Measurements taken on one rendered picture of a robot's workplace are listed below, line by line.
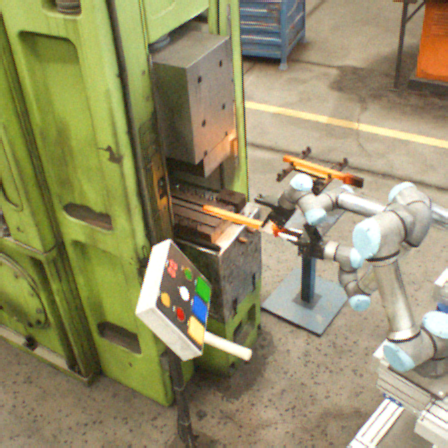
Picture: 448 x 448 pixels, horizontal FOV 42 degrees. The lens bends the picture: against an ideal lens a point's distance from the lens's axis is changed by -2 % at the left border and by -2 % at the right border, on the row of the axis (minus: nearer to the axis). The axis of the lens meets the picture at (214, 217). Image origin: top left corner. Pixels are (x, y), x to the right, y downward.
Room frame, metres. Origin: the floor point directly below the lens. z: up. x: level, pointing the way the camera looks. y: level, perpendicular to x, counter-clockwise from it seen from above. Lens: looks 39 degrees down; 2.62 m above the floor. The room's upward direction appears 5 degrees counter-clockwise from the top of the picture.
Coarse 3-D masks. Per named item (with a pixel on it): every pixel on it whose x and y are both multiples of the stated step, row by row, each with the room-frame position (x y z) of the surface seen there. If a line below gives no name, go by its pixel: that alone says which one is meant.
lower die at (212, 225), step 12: (180, 192) 2.25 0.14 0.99; (180, 204) 2.15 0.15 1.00; (204, 204) 2.13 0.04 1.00; (216, 204) 2.14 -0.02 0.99; (192, 216) 2.07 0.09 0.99; (204, 216) 2.06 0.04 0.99; (216, 216) 2.04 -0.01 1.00; (180, 228) 2.03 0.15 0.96; (192, 228) 2.00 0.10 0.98; (204, 228) 1.99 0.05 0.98; (216, 228) 1.99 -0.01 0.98; (204, 240) 1.96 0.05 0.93; (216, 240) 1.98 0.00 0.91
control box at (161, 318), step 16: (160, 256) 1.60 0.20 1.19; (176, 256) 1.63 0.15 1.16; (160, 272) 1.51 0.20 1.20; (176, 272) 1.56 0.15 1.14; (192, 272) 1.63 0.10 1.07; (144, 288) 1.47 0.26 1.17; (160, 288) 1.44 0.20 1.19; (176, 288) 1.50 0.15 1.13; (192, 288) 1.56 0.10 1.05; (144, 304) 1.38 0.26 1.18; (160, 304) 1.38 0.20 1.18; (176, 304) 1.43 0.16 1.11; (192, 304) 1.49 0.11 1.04; (208, 304) 1.56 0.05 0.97; (144, 320) 1.35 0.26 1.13; (160, 320) 1.34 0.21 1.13; (176, 320) 1.37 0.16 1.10; (160, 336) 1.35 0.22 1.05; (176, 336) 1.34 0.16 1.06; (176, 352) 1.34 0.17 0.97; (192, 352) 1.33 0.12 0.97
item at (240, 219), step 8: (208, 208) 2.09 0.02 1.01; (216, 208) 2.09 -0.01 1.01; (224, 216) 2.03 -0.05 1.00; (232, 216) 2.02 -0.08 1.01; (240, 216) 2.01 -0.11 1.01; (248, 224) 1.97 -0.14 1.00; (256, 224) 1.95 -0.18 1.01; (280, 232) 1.88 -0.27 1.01; (288, 232) 1.87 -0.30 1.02; (296, 232) 1.87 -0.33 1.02
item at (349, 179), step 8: (288, 160) 2.49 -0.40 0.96; (296, 160) 2.48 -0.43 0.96; (312, 168) 2.41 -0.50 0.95; (320, 168) 2.39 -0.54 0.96; (328, 168) 2.38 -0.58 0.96; (336, 176) 2.32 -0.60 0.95; (344, 176) 2.30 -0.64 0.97; (352, 176) 2.28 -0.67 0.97; (352, 184) 2.27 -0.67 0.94; (360, 184) 2.25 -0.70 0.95
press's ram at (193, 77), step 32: (192, 32) 2.23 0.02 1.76; (160, 64) 1.97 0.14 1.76; (192, 64) 1.94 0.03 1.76; (224, 64) 2.11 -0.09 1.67; (160, 96) 1.98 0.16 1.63; (192, 96) 1.92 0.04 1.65; (224, 96) 2.10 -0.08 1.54; (192, 128) 1.91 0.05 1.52; (224, 128) 2.09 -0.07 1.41; (192, 160) 1.91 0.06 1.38
